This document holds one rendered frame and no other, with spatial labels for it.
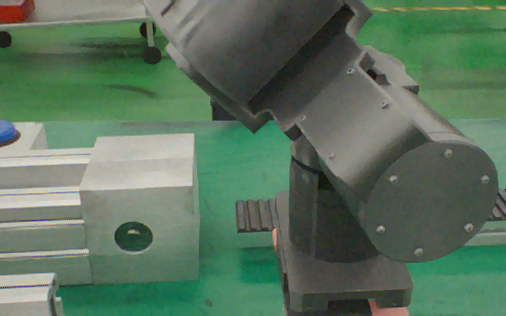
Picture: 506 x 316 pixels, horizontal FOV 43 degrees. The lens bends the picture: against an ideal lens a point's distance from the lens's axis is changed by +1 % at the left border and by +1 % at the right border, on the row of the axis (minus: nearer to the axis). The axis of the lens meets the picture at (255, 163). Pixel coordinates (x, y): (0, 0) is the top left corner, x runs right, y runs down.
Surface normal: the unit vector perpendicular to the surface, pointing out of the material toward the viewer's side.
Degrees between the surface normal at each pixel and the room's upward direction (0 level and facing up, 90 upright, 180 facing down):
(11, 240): 90
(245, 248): 0
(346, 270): 1
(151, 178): 0
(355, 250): 91
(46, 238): 90
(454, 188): 91
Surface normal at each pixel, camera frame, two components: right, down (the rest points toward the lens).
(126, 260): 0.07, 0.47
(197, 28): -0.32, -0.07
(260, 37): 0.27, 0.51
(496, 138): -0.01, -0.88
